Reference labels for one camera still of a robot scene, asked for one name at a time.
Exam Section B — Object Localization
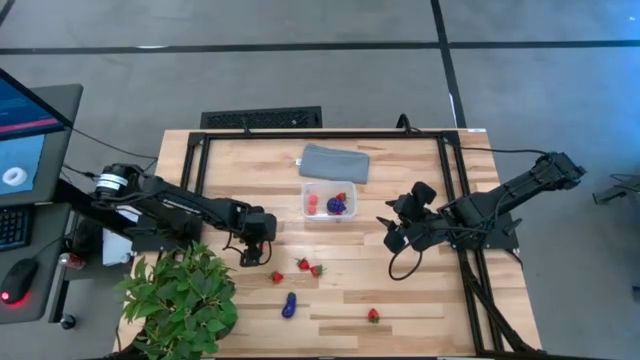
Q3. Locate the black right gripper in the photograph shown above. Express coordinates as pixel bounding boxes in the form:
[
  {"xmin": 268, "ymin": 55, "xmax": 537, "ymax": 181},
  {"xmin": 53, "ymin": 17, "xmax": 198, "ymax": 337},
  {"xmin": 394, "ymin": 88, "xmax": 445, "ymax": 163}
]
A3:
[{"xmin": 376, "ymin": 198, "xmax": 444, "ymax": 254}]

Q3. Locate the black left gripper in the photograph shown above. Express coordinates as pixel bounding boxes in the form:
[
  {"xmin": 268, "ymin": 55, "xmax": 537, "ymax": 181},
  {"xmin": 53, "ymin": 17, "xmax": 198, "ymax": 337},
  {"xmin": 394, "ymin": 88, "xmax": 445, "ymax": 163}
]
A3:
[{"xmin": 234, "ymin": 212, "xmax": 279, "ymax": 268}]

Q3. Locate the purple toy eggplant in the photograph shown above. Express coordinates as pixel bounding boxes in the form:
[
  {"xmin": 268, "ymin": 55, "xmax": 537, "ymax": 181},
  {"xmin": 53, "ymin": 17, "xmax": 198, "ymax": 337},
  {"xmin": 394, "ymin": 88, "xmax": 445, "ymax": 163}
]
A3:
[{"xmin": 281, "ymin": 292, "xmax": 298, "ymax": 320}]

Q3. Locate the clear plastic tupperware container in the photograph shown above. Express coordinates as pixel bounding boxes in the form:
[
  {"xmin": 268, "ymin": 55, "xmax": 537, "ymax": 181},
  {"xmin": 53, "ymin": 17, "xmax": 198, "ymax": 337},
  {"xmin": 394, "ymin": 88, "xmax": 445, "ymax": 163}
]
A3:
[{"xmin": 300, "ymin": 180, "xmax": 359, "ymax": 223}]

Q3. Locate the grey folded cloth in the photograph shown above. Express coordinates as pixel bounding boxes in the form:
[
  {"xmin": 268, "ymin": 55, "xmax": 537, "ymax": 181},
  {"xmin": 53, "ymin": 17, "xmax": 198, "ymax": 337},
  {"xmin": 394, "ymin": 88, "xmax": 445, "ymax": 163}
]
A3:
[{"xmin": 298, "ymin": 143, "xmax": 372, "ymax": 185}]

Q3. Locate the green leafy plant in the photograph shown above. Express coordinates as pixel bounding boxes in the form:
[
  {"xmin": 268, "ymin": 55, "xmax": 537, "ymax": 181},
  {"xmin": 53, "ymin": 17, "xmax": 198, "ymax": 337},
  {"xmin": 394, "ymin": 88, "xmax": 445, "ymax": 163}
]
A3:
[{"xmin": 113, "ymin": 241, "xmax": 239, "ymax": 360}]

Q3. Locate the red and silver object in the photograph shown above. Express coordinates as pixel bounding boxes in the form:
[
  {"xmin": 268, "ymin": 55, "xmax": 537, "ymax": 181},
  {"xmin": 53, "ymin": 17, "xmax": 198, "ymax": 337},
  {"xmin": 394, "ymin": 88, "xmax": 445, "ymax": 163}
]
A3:
[{"xmin": 57, "ymin": 252, "xmax": 86, "ymax": 271}]

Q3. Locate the grey computer desk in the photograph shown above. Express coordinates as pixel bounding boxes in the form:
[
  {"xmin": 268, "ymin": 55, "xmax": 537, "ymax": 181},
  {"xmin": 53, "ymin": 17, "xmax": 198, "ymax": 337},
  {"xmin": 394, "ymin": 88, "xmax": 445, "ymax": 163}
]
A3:
[{"xmin": 0, "ymin": 202, "xmax": 72, "ymax": 326}]

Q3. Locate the black equipment on floor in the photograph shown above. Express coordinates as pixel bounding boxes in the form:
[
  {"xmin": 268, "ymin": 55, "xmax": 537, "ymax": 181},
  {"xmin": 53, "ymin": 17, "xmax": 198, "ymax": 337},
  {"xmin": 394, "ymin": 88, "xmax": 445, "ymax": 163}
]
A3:
[{"xmin": 592, "ymin": 172, "xmax": 640, "ymax": 205}]

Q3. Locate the black computer mouse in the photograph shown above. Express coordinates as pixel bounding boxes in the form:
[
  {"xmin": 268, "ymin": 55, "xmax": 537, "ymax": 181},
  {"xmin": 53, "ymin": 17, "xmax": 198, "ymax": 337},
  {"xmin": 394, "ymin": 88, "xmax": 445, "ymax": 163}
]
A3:
[{"xmin": 0, "ymin": 258, "xmax": 39, "ymax": 306}]

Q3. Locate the black keyboard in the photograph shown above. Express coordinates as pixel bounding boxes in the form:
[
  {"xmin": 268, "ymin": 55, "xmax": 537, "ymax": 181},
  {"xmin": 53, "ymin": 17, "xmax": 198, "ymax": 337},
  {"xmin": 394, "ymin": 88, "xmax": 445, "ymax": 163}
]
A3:
[{"xmin": 0, "ymin": 204, "xmax": 32, "ymax": 251}]

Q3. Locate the computer monitor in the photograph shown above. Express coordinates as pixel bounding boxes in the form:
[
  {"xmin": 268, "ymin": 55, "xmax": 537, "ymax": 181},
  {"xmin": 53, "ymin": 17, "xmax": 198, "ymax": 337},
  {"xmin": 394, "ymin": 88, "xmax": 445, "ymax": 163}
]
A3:
[{"xmin": 0, "ymin": 67, "xmax": 84, "ymax": 207}]

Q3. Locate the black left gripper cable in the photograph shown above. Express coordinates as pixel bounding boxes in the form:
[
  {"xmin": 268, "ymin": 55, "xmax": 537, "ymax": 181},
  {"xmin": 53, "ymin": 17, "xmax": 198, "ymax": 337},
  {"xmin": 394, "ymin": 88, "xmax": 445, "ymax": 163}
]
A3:
[{"xmin": 222, "ymin": 230, "xmax": 274, "ymax": 267}]

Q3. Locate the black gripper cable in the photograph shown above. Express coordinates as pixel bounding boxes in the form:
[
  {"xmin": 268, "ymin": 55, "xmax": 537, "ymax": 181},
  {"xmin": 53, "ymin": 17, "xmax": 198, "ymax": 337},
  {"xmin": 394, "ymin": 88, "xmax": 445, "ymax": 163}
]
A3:
[
  {"xmin": 388, "ymin": 247, "xmax": 424, "ymax": 282},
  {"xmin": 222, "ymin": 230, "xmax": 274, "ymax": 267}
]

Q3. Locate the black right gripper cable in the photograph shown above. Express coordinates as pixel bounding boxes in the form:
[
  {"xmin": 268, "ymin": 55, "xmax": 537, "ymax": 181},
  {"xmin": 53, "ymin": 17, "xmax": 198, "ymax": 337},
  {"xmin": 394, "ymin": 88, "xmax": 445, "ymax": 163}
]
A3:
[{"xmin": 388, "ymin": 247, "xmax": 424, "ymax": 282}]

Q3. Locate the black metal table frame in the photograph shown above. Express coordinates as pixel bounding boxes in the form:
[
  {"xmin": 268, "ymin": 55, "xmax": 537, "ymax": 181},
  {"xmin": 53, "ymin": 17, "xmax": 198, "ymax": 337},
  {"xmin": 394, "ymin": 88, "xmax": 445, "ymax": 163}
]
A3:
[{"xmin": 178, "ymin": 128, "xmax": 544, "ymax": 359}]

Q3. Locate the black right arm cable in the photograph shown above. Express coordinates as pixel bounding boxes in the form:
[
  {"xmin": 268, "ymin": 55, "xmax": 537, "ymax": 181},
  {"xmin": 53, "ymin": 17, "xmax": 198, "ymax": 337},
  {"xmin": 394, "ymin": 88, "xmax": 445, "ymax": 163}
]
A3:
[{"xmin": 457, "ymin": 145, "xmax": 551, "ymax": 157}]

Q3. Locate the black monitor cable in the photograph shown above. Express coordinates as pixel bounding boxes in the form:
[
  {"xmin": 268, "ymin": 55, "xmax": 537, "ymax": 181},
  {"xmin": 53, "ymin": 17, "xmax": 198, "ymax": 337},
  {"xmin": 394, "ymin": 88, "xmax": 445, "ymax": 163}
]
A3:
[{"xmin": 64, "ymin": 126, "xmax": 159, "ymax": 162}]

